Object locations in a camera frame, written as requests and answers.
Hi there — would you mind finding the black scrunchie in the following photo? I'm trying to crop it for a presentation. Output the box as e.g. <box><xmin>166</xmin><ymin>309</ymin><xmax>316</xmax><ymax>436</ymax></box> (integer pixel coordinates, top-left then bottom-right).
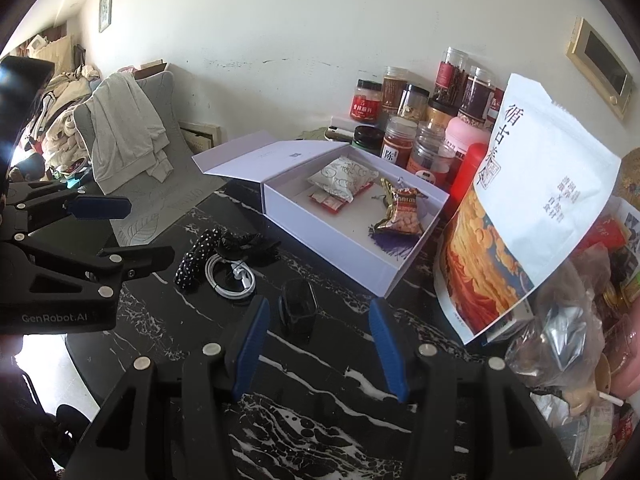
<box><xmin>217</xmin><ymin>232</ymin><xmax>283</xmax><ymax>266</ymax></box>

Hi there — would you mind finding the wooden framed wall cabinet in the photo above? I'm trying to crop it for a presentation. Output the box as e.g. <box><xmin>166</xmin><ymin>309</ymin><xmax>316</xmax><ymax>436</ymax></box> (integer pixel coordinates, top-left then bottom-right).
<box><xmin>565</xmin><ymin>16</ymin><xmax>633</xmax><ymax>121</ymax></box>

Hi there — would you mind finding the white charging cable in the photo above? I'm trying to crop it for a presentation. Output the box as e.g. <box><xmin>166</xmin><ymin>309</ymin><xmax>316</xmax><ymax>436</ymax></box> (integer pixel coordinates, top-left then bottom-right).
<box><xmin>204</xmin><ymin>252</ymin><xmax>257</xmax><ymax>301</ymax></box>

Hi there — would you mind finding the white patterned snack packet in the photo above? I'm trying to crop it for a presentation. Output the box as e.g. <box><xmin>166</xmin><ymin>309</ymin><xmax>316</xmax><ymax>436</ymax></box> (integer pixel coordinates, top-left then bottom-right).
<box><xmin>306</xmin><ymin>156</ymin><xmax>380</xmax><ymax>203</ymax></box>

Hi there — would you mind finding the red label spice jar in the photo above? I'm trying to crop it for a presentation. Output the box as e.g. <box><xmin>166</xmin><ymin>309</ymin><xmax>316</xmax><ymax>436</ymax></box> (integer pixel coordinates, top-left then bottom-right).
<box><xmin>350</xmin><ymin>79</ymin><xmax>382</xmax><ymax>123</ymax></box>

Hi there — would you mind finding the white gift box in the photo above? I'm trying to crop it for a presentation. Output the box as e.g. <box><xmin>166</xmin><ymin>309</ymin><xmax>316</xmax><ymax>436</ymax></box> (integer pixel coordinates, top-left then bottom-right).
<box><xmin>192</xmin><ymin>131</ymin><xmax>451</xmax><ymax>297</ymax></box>

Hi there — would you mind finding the red pouch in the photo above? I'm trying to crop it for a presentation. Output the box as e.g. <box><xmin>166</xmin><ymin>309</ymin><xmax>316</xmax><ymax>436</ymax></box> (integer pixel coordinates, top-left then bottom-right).
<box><xmin>487</xmin><ymin>87</ymin><xmax>506</xmax><ymax>128</ymax></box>

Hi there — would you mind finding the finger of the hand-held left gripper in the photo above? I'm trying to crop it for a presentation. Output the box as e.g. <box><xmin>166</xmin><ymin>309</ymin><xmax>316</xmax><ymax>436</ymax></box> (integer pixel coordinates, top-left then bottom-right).
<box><xmin>0</xmin><ymin>180</ymin><xmax>133</xmax><ymax>241</ymax></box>
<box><xmin>0</xmin><ymin>234</ymin><xmax>176</xmax><ymax>313</ymax></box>

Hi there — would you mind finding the grey cushioned chair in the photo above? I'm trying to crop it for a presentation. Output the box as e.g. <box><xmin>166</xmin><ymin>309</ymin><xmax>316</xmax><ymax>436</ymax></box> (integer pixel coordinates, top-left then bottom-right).
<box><xmin>72</xmin><ymin>70</ymin><xmax>228</xmax><ymax>248</ymax></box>

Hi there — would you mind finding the orange powder jar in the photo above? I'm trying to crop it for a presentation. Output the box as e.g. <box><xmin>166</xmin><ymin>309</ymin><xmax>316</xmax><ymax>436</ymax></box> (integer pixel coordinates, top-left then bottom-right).
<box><xmin>381</xmin><ymin>116</ymin><xmax>418</xmax><ymax>166</ymax></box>

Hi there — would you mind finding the red snack packet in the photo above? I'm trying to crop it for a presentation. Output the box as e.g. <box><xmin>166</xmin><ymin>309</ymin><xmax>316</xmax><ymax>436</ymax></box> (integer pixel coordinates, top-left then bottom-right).
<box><xmin>585</xmin><ymin>215</ymin><xmax>628</xmax><ymax>251</ymax></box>

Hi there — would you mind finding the black polka dot hair band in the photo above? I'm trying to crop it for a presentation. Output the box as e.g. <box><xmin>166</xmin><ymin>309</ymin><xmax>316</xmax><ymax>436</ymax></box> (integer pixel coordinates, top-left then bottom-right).
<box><xmin>173</xmin><ymin>228</ymin><xmax>224</xmax><ymax>293</ymax></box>

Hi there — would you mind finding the black lid herb slice jar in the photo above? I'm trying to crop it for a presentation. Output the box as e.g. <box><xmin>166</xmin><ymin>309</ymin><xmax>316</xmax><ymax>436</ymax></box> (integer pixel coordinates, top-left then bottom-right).
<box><xmin>397</xmin><ymin>83</ymin><xmax>431</xmax><ymax>123</ymax></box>

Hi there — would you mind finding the tall brown powder jar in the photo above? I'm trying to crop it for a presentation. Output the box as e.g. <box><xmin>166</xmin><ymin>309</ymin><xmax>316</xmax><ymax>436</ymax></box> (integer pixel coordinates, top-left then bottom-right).
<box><xmin>382</xmin><ymin>65</ymin><xmax>411</xmax><ymax>116</ymax></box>

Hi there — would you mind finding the round woven mat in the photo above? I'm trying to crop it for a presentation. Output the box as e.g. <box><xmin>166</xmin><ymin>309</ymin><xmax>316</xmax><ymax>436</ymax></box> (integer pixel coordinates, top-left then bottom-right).
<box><xmin>612</xmin><ymin>147</ymin><xmax>640</xmax><ymax>211</ymax></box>

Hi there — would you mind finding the clear jar with orange label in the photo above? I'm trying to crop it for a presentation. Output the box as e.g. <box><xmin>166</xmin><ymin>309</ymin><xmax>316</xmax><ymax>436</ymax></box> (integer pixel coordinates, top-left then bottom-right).
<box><xmin>406</xmin><ymin>121</ymin><xmax>456</xmax><ymax>191</ymax></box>

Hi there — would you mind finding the pile of clothes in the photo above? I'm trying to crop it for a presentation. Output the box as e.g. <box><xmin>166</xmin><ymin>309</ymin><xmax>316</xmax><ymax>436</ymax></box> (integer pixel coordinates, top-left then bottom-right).
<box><xmin>10</xmin><ymin>35</ymin><xmax>101</xmax><ymax>186</ymax></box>

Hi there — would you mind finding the dark label bean jar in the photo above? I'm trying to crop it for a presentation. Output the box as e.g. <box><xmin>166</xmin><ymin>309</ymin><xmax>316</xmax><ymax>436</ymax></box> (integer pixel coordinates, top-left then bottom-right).
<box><xmin>460</xmin><ymin>66</ymin><xmax>497</xmax><ymax>121</ymax></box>

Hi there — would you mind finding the white paper bag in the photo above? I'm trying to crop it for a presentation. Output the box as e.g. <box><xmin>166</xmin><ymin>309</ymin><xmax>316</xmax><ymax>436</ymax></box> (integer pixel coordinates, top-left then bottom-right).
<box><xmin>607</xmin><ymin>195</ymin><xmax>640</xmax><ymax>281</ymax></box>

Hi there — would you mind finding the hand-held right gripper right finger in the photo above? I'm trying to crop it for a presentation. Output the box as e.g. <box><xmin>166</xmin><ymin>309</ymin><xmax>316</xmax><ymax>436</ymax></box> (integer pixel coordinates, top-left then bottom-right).
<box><xmin>368</xmin><ymin>297</ymin><xmax>578</xmax><ymax>480</ymax></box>

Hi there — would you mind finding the gold and brown snack packet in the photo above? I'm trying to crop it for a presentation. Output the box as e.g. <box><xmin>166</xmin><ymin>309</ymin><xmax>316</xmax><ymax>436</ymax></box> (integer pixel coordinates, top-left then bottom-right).
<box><xmin>372</xmin><ymin>177</ymin><xmax>428</xmax><ymax>236</ymax></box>

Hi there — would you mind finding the pink bag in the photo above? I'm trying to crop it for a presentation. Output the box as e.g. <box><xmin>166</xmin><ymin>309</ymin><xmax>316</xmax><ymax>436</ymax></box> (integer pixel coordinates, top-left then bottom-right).
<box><xmin>607</xmin><ymin>305</ymin><xmax>640</xmax><ymax>401</ymax></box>

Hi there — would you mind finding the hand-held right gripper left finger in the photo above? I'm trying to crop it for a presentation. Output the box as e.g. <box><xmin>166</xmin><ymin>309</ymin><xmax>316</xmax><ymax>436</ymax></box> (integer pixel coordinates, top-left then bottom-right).
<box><xmin>65</xmin><ymin>296</ymin><xmax>272</xmax><ymax>480</ymax></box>

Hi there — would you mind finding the red and white packet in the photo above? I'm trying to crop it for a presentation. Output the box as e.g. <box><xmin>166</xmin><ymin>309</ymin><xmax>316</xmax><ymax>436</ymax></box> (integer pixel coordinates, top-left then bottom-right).
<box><xmin>309</xmin><ymin>182</ymin><xmax>373</xmax><ymax>216</ymax></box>

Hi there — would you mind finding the black lid tan jar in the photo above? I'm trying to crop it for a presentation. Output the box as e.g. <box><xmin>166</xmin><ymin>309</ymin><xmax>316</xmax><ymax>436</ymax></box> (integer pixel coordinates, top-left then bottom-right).
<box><xmin>427</xmin><ymin>100</ymin><xmax>461</xmax><ymax>131</ymax></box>

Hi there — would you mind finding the dark green jar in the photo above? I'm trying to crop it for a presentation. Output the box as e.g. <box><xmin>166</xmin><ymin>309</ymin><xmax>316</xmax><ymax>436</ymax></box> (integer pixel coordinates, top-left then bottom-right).
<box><xmin>351</xmin><ymin>126</ymin><xmax>386</xmax><ymax>156</ymax></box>

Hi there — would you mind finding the grey garment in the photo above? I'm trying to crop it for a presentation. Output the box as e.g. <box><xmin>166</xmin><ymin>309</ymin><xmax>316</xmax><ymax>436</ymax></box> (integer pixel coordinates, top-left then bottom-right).
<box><xmin>85</xmin><ymin>72</ymin><xmax>173</xmax><ymax>196</ymax></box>

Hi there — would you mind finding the tall dark red label jar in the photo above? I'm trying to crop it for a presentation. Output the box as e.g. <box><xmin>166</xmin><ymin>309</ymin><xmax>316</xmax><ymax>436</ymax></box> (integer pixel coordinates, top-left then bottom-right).
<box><xmin>432</xmin><ymin>47</ymin><xmax>471</xmax><ymax>108</ymax></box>

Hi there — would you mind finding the large white and orange pouch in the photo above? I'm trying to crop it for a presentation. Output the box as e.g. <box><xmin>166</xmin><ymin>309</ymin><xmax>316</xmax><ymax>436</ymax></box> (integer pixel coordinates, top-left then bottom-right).
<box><xmin>432</xmin><ymin>72</ymin><xmax>622</xmax><ymax>346</ymax></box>

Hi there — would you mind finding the small white and blue box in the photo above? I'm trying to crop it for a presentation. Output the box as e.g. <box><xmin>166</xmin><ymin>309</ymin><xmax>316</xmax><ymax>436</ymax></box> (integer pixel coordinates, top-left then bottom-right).
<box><xmin>482</xmin><ymin>295</ymin><xmax>536</xmax><ymax>343</ymax></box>

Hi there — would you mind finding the lavender sachet with purple tassel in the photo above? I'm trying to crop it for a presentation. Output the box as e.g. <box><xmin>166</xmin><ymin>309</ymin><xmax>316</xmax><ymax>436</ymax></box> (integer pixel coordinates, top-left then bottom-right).
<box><xmin>367</xmin><ymin>225</ymin><xmax>416</xmax><ymax>261</ymax></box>

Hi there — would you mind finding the red canister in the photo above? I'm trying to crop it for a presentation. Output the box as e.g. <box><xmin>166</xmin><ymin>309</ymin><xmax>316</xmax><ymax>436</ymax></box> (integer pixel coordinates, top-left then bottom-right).
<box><xmin>450</xmin><ymin>142</ymin><xmax>488</xmax><ymax>206</ymax></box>

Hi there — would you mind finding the pink canister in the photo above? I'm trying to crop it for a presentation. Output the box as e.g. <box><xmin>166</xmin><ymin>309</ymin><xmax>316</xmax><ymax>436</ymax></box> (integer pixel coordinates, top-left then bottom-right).
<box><xmin>445</xmin><ymin>115</ymin><xmax>491</xmax><ymax>161</ymax></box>

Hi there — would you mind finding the clear plastic bag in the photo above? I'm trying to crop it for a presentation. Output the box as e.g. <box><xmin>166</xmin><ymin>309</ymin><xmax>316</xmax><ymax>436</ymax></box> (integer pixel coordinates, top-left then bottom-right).
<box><xmin>505</xmin><ymin>240</ymin><xmax>613</xmax><ymax>406</ymax></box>

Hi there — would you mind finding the small black pouch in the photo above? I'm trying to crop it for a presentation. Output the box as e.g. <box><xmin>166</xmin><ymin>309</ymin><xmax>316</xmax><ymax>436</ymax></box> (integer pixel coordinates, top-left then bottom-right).
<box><xmin>277</xmin><ymin>279</ymin><xmax>318</xmax><ymax>338</ymax></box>

